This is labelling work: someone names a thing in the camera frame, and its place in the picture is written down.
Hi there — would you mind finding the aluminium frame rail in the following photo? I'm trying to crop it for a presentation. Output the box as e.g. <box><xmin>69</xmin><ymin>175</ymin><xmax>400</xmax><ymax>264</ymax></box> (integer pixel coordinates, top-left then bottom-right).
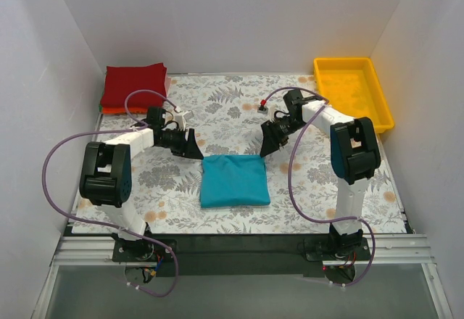
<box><xmin>51</xmin><ymin>234</ymin><xmax>435</xmax><ymax>265</ymax></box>

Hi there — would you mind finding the teal t-shirt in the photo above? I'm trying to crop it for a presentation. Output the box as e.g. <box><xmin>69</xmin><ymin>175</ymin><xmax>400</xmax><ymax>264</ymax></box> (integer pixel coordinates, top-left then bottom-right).
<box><xmin>199</xmin><ymin>154</ymin><xmax>270</xmax><ymax>209</ymax></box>

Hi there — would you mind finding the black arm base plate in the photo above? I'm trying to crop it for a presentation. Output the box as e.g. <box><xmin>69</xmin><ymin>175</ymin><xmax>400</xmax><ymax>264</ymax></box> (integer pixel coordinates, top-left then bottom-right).
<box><xmin>112</xmin><ymin>233</ymin><xmax>371</xmax><ymax>278</ymax></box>

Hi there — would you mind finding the folded red t-shirt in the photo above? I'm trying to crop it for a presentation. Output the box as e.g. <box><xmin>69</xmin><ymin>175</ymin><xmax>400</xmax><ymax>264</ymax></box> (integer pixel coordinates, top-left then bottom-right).
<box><xmin>100</xmin><ymin>63</ymin><xmax>167</xmax><ymax>107</ymax></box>

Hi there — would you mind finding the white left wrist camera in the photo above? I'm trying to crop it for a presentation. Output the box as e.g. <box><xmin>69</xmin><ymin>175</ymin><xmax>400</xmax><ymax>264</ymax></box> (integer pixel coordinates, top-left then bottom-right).
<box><xmin>172</xmin><ymin>110</ymin><xmax>194</xmax><ymax>130</ymax></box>

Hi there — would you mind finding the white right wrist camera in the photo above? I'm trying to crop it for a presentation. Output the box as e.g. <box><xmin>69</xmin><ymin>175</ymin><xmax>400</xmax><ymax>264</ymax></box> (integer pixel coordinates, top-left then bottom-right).
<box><xmin>257</xmin><ymin>99</ymin><xmax>268</xmax><ymax>114</ymax></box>

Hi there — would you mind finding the folded pink t-shirt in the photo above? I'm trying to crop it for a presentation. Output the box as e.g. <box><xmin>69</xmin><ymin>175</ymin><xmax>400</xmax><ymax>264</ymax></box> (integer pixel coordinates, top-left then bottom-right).
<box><xmin>164</xmin><ymin>76</ymin><xmax>172</xmax><ymax>94</ymax></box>

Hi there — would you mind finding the folded orange t-shirt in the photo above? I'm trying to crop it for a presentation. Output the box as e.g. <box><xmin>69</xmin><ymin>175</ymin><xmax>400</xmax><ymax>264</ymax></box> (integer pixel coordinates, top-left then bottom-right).
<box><xmin>101</xmin><ymin>107</ymin><xmax>147</xmax><ymax>115</ymax></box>

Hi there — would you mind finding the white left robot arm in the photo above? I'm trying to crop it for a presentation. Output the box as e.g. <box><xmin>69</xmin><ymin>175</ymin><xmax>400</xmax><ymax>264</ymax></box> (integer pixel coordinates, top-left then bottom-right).
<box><xmin>79</xmin><ymin>107</ymin><xmax>203</xmax><ymax>260</ymax></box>

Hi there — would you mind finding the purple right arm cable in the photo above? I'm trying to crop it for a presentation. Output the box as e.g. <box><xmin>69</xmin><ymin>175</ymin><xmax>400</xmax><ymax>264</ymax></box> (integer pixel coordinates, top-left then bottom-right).
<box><xmin>259</xmin><ymin>86</ymin><xmax>376</xmax><ymax>288</ymax></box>

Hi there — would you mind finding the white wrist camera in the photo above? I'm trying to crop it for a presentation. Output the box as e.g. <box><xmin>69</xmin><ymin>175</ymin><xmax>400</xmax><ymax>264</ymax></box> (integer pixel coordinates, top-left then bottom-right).
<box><xmin>257</xmin><ymin>99</ymin><xmax>268</xmax><ymax>114</ymax></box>
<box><xmin>172</xmin><ymin>110</ymin><xmax>194</xmax><ymax>130</ymax></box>

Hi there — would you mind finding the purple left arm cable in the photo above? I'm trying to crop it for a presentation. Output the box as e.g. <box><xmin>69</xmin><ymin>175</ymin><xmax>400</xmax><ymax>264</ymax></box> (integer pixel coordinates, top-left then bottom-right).
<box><xmin>41</xmin><ymin>89</ymin><xmax>180</xmax><ymax>298</ymax></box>

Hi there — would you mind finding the yellow plastic tray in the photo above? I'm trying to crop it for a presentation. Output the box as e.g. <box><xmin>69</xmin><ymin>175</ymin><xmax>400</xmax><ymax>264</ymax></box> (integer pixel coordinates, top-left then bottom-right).
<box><xmin>313</xmin><ymin>57</ymin><xmax>394</xmax><ymax>134</ymax></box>

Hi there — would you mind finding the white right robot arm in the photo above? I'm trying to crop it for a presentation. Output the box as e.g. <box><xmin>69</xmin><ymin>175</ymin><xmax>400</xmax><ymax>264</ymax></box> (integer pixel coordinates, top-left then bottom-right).
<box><xmin>260</xmin><ymin>87</ymin><xmax>381</xmax><ymax>255</ymax></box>

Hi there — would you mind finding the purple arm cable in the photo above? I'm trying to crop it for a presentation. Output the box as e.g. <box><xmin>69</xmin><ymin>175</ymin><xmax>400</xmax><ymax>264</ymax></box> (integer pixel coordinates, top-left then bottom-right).
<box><xmin>41</xmin><ymin>89</ymin><xmax>180</xmax><ymax>298</ymax></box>
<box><xmin>259</xmin><ymin>86</ymin><xmax>376</xmax><ymax>288</ymax></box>

